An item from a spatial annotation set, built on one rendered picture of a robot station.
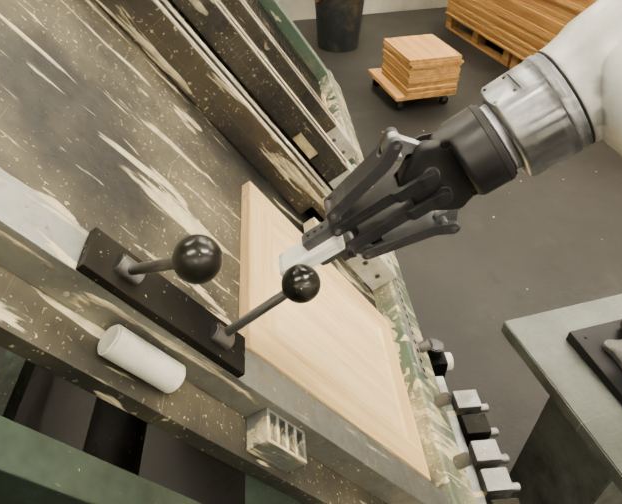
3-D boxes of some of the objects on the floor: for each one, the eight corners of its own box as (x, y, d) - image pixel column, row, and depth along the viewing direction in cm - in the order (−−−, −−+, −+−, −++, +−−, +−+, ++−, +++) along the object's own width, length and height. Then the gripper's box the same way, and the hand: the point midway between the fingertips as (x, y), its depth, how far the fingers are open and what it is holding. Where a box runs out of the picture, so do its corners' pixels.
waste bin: (371, 51, 502) (377, -22, 460) (319, 57, 491) (319, -18, 449) (353, 34, 542) (356, -36, 500) (303, 39, 531) (303, -32, 489)
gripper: (510, 165, 52) (316, 278, 59) (455, 62, 44) (241, 207, 52) (542, 209, 46) (323, 328, 54) (485, 99, 38) (240, 255, 46)
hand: (311, 252), depth 52 cm, fingers closed
